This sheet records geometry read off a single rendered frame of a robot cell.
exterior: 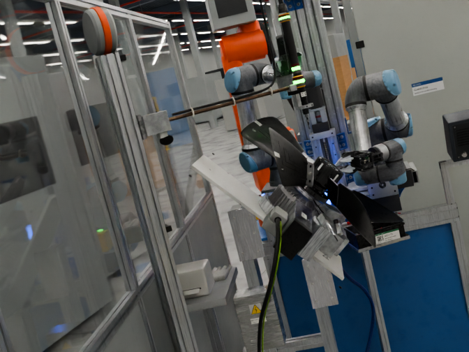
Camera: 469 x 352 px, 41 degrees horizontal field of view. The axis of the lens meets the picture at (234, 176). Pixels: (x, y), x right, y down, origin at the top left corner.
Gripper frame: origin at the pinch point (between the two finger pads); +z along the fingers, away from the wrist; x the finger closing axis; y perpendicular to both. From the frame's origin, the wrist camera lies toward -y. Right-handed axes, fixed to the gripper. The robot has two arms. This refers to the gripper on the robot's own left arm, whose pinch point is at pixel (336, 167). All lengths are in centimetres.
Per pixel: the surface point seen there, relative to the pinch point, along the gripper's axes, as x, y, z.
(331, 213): 15.0, 6.6, 11.1
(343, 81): 71, -599, -512
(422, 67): -11, -95, -157
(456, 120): -7, 16, -55
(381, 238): 33.0, 9.4, -10.4
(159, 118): -39, 1, 72
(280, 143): -22.3, 20.1, 37.9
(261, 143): -18.4, -4.5, 30.4
